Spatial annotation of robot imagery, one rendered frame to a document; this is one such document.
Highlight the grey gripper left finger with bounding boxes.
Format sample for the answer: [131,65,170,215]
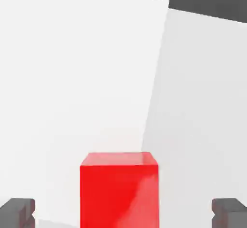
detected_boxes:
[0,198,36,228]

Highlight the small red cube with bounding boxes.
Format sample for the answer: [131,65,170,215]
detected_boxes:
[80,151,160,228]

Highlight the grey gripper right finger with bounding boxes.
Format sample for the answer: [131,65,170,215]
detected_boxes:
[211,198,247,228]

